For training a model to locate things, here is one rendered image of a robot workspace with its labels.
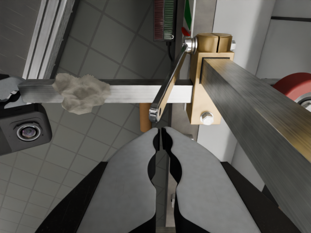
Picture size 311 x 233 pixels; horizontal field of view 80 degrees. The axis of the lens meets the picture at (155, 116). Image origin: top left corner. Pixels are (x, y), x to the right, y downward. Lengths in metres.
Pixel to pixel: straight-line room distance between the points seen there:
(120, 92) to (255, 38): 0.40
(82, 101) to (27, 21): 0.80
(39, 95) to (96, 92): 0.09
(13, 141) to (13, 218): 2.32
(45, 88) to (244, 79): 0.27
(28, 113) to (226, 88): 0.20
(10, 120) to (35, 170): 1.65
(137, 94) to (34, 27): 0.83
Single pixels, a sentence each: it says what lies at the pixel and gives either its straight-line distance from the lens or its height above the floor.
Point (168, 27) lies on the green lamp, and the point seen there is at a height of 0.70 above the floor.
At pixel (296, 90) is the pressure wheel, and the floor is 0.91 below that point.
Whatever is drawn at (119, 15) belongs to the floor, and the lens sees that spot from 1.15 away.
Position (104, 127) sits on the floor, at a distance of 1.39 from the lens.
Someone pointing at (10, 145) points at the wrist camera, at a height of 0.97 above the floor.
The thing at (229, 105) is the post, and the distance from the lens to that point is 0.18.
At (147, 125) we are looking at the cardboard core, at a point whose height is 0.08.
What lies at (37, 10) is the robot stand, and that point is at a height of 0.21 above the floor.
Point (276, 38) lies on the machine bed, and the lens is 0.55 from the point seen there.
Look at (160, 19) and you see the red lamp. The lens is 0.43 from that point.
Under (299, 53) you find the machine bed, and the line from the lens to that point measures 0.48.
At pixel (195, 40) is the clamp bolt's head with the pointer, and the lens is 0.29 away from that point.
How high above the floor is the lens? 1.13
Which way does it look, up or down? 60 degrees down
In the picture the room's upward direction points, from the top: 179 degrees clockwise
